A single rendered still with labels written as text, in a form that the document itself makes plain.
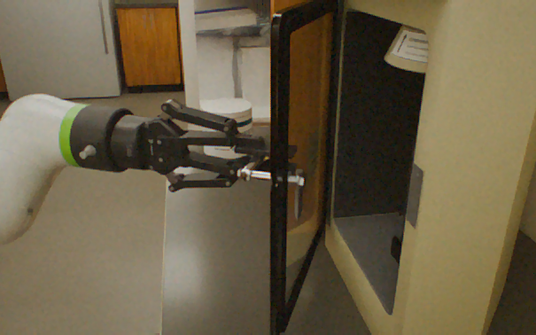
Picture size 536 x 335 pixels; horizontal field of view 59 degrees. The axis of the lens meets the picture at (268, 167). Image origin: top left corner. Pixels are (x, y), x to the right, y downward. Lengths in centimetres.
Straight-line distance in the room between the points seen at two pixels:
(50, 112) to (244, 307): 40
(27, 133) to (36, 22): 481
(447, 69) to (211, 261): 55
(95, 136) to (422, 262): 44
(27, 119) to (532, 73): 62
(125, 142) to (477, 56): 43
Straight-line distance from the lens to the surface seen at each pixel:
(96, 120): 68
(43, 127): 72
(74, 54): 549
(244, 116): 119
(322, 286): 81
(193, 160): 64
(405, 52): 59
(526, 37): 52
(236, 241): 92
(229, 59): 181
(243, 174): 56
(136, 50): 552
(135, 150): 65
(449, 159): 52
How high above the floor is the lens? 144
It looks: 24 degrees down
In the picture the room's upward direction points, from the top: straight up
